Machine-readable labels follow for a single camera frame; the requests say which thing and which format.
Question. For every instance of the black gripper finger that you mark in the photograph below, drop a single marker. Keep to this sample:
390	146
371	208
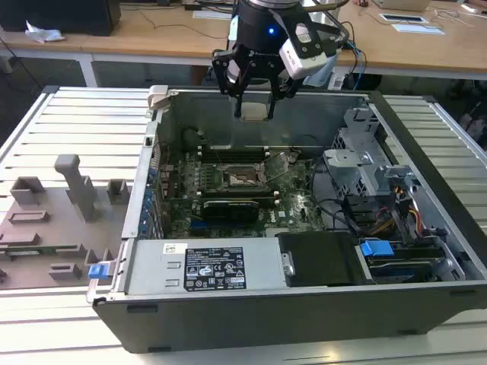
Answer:
220	72
279	89

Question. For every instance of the silver CPU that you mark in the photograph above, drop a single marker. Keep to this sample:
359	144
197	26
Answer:
255	111

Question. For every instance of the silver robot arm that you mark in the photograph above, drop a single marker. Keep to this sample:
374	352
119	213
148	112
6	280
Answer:
321	72

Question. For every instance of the CPU socket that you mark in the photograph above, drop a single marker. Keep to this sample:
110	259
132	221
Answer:
243	178

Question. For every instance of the black drive cover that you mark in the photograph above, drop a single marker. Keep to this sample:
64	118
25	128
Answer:
323	258

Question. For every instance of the white paper sheet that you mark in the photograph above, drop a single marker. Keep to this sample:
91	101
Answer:
418	29
213	14

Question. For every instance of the pale grey case latch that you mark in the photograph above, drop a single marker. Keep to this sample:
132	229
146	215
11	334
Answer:
158	95

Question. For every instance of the wooden desk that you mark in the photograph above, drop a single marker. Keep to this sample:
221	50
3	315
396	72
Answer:
418	53
152	42

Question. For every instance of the grey metal drive cage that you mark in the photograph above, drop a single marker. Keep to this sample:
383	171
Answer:
354	171

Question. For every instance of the green motherboard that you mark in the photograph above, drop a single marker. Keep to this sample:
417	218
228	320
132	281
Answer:
293	213

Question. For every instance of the black graphics card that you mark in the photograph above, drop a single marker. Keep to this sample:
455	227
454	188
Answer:
232	213

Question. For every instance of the white framed tablet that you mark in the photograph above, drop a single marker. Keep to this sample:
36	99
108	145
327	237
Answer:
403	18

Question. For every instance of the beige laptop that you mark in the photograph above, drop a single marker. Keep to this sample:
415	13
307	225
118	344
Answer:
403	4

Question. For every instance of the black box on desk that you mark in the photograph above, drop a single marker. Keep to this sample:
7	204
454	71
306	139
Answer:
57	15

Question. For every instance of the crumpled white paper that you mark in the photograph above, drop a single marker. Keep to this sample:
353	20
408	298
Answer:
42	34

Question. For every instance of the hard disk in blue carrier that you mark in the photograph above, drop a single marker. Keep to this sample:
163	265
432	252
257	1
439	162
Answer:
374	249

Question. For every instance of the silver power supply with label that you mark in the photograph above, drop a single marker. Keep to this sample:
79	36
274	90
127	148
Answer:
152	266

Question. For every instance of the black open PC case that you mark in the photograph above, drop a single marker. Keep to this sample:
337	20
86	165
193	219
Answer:
266	323

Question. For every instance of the grey parts rack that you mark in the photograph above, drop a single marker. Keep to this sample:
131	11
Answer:
45	228

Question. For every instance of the blue case latch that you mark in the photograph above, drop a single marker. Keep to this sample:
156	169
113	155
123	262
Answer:
96	272

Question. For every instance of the green RAM stick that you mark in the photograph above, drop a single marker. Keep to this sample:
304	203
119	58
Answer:
45	249

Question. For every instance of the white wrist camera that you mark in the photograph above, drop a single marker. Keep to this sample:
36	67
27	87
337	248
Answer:
304	57

